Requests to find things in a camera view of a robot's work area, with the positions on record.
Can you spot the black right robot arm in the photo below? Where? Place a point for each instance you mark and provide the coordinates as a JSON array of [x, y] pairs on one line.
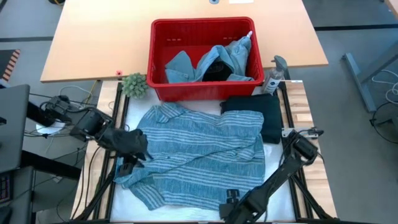
[[289, 168]]

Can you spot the potted green artificial plant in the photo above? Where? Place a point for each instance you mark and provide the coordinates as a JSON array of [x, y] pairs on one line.
[[136, 85]]

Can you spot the silver metal bracket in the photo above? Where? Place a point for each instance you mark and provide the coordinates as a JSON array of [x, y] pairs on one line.
[[287, 133]]

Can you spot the black orange striped mat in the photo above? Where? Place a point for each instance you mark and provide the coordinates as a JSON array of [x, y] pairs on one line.
[[9, 62]]

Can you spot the black aluminium table frame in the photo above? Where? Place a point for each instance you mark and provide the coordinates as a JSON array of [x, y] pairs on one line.
[[298, 193]]

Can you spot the gray desk grommet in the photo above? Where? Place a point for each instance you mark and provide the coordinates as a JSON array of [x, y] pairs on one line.
[[214, 1]]

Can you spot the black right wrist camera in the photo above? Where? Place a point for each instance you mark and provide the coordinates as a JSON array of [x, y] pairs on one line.
[[232, 195]]

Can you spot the gray metal table leg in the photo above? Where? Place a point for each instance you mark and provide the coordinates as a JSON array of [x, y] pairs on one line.
[[357, 77]]

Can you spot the white round floor plate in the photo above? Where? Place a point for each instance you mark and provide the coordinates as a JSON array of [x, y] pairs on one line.
[[46, 128]]

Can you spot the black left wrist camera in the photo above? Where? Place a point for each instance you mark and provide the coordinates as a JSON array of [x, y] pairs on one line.
[[126, 169]]

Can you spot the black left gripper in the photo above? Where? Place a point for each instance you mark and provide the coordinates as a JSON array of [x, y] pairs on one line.
[[127, 141]]

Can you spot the light wooden desk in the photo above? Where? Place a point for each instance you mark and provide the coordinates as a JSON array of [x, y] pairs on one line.
[[102, 40]]

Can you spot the black printed garment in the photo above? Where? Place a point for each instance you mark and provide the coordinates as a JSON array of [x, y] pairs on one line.
[[216, 73]]

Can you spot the red plastic laundry bin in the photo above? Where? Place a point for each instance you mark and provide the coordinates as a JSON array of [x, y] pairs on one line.
[[202, 91]]

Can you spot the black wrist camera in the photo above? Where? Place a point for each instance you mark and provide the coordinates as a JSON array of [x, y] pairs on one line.
[[232, 195], [126, 169]]

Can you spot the gray equipment case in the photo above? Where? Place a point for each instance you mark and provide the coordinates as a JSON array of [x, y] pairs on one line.
[[18, 199]]

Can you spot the clear spray bottle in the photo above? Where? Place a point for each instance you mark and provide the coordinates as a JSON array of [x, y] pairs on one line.
[[273, 81]]

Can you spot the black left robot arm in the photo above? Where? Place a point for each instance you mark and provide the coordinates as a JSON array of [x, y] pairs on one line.
[[87, 123]]

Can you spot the small pink object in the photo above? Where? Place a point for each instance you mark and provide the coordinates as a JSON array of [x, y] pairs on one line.
[[119, 73]]

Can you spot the dark denim jeans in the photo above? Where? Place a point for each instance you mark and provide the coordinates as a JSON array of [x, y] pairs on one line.
[[267, 109]]

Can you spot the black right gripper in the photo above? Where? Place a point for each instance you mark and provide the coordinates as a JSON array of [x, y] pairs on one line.
[[248, 205]]

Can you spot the black desk beam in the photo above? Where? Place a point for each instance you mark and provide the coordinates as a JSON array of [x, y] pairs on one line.
[[49, 165]]

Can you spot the white paper sheet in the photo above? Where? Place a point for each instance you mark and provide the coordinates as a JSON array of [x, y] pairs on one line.
[[241, 1]]

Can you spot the striped light blue shirt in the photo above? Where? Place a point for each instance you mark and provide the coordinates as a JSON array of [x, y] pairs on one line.
[[202, 149]]

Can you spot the plain light blue garment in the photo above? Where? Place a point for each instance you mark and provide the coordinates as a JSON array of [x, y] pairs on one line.
[[236, 53]]

